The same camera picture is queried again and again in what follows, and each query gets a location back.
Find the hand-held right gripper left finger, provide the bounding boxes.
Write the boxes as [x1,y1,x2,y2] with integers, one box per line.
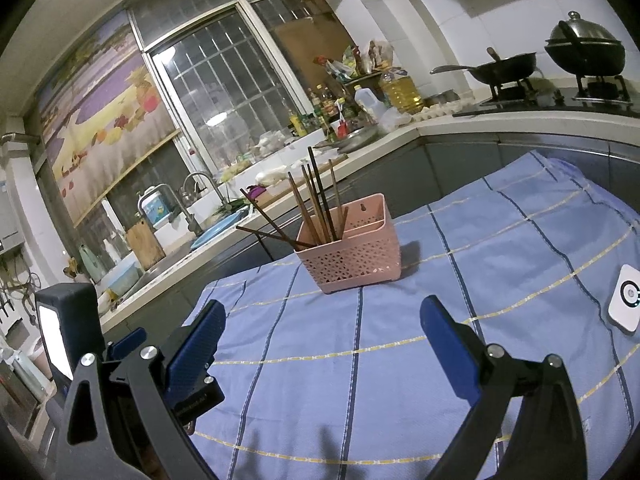
[57,299,227,480]

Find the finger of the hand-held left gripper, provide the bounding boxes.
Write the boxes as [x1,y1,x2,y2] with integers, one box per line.
[106,326,147,363]
[172,375,226,422]

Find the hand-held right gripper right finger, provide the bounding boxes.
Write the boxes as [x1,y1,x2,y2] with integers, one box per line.
[419,295,590,480]

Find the pink perforated plastic basket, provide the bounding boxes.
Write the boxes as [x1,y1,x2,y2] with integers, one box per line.
[296,192,402,295]

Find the bunch of brown chopsticks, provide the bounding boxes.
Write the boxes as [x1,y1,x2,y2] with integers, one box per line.
[235,147,351,252]

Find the blue checked cloth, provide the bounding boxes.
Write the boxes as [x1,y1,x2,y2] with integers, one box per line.
[182,149,640,480]

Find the green bottle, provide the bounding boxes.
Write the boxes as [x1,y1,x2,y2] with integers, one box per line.
[79,244,103,283]

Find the wooden cutting board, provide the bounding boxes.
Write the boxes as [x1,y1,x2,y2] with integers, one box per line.
[125,220,166,272]

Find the blue sink basin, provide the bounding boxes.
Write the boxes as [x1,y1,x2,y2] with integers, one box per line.
[190,210,251,251]

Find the metal sink faucet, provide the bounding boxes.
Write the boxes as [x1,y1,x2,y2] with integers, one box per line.
[181,171,226,236]

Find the white round-button device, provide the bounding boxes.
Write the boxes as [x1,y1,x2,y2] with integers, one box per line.
[606,263,640,333]

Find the grey kitchen counter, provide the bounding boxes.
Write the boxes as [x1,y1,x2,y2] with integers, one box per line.
[95,105,640,331]

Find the metal plate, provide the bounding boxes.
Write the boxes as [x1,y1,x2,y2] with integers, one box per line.
[315,127,381,153]

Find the white egg tray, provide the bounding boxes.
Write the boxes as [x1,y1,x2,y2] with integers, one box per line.
[414,100,472,121]

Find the black gas stove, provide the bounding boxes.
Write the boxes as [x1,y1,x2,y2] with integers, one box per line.
[452,74,640,117]

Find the white plastic jug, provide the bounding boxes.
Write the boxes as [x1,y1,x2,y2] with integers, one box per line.
[352,85,388,123]

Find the barred kitchen window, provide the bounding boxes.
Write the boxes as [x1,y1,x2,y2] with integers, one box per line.
[127,0,321,176]

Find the yellow cooking oil bottle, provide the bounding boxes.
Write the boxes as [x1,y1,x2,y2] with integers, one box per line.
[379,67,426,115]

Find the row of condiment bottles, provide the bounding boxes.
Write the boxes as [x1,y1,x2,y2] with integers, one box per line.
[289,85,361,142]

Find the black wok with spatula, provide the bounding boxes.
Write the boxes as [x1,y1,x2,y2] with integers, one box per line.
[431,47,538,86]

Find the cluttered spice rack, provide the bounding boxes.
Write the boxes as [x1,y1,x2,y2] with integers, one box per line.
[314,40,396,83]

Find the large leaning wooden board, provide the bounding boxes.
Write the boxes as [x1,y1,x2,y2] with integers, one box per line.
[272,17,356,91]

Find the black wok with lid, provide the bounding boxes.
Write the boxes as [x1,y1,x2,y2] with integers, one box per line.
[544,11,627,77]

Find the white wall appliance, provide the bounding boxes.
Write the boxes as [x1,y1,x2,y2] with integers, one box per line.
[0,175,26,252]

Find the fruit wall poster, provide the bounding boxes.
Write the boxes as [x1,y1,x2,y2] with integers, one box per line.
[35,10,181,226]

